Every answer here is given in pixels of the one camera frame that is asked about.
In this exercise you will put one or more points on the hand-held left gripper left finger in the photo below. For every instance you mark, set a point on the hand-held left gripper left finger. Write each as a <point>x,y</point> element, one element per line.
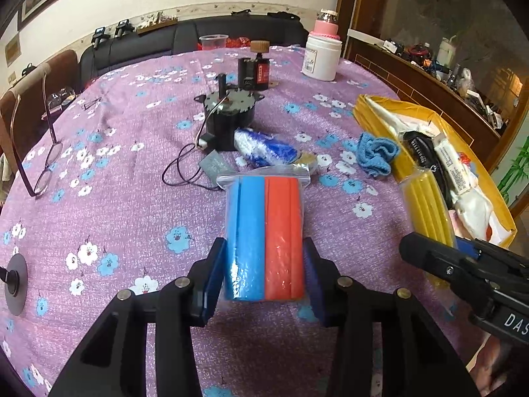
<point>215,277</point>

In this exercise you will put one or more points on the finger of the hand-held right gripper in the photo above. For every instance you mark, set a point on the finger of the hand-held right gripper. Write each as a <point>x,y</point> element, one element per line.
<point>466,247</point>
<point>430,254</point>

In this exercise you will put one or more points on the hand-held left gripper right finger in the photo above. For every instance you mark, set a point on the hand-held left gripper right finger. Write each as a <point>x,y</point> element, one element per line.
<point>316,285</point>

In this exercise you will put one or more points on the blue and orange sponge bag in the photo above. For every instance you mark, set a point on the blue and orange sponge bag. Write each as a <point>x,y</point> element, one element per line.
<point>264,235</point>

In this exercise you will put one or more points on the yellow taped foam tray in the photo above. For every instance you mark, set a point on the yellow taped foam tray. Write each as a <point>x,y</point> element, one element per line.
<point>368,111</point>

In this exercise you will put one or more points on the person's right hand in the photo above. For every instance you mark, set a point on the person's right hand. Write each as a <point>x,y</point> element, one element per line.
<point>492,364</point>

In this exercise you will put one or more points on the white plastic bag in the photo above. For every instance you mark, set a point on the white plastic bag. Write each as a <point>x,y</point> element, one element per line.
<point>475,211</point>

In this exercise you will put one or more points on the yellow sponge pack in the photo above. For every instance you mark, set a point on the yellow sponge pack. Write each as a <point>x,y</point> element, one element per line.
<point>425,202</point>

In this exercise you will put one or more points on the white tissue pack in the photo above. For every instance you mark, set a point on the white tissue pack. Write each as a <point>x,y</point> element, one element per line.
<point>454,169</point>

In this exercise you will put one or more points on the black packet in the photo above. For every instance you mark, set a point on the black packet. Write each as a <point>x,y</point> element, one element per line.
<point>419,151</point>

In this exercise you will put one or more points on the purple floral tablecloth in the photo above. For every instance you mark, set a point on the purple floral tablecloth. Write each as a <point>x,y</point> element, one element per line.
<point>124,215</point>

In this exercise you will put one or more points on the black capacitor block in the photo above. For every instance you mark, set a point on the black capacitor block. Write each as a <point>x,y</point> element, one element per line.
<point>213,165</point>

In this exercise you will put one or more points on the blue towel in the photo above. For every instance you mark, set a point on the blue towel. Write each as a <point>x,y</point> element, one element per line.
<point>374,155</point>

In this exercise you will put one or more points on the blue white packet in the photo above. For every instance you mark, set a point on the blue white packet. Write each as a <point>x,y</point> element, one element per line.
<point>264,147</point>

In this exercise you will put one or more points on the black cylindrical motor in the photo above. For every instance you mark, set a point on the black cylindrical motor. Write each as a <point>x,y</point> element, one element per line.
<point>229,120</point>

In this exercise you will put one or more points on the wooden counter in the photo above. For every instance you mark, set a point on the wooden counter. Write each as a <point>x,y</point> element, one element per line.
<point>413,87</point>

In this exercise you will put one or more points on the pile of counter clutter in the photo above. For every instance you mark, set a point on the pile of counter clutter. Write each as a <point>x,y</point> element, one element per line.
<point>454,74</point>

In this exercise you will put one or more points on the white green jug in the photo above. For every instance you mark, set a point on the white green jug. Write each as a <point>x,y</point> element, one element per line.
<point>445,51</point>

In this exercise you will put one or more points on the black round base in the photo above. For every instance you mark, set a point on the black round base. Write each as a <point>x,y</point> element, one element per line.
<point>15,281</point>

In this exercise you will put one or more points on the purple eyeglasses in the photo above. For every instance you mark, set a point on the purple eyeglasses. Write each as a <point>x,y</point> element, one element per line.
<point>47,167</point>

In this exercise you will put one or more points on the black and red bottle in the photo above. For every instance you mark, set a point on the black and red bottle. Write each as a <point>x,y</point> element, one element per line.
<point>254,72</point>

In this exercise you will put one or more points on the small metal clip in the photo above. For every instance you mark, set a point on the small metal clip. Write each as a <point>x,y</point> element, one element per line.
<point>93,103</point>

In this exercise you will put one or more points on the white plastic jar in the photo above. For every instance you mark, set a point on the white plastic jar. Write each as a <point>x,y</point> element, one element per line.
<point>321,56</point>

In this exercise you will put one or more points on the red packet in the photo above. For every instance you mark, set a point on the red packet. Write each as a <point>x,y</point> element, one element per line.
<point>237,43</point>

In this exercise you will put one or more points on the clear plastic cup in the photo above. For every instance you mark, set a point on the clear plastic cup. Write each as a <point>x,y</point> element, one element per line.
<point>213,42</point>

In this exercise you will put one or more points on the black sofa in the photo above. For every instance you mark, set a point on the black sofa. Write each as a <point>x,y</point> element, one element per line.
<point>132,45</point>

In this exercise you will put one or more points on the pink sleeved bottle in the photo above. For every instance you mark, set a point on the pink sleeved bottle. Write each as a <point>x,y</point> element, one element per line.
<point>327,25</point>

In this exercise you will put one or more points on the brown chair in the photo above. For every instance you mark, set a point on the brown chair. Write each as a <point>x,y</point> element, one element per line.
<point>62,70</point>

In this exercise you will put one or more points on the wooden tray with ornaments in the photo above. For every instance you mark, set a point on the wooden tray with ornaments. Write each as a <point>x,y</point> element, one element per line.
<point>157,22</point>

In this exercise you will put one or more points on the black handheld device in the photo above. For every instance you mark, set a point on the black handheld device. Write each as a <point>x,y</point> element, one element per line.
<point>99,35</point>
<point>124,27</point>

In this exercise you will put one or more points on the small black pouch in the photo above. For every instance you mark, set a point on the small black pouch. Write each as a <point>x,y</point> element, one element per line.
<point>241,10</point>

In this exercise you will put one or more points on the black bag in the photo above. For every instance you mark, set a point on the black bag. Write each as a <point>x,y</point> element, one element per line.
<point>285,15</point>

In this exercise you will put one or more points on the small framed picture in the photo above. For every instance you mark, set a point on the small framed picture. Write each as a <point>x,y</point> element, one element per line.
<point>12,47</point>

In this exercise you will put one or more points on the bamboo wall painting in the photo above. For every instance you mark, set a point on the bamboo wall painting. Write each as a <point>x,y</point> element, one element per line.
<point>512,169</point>

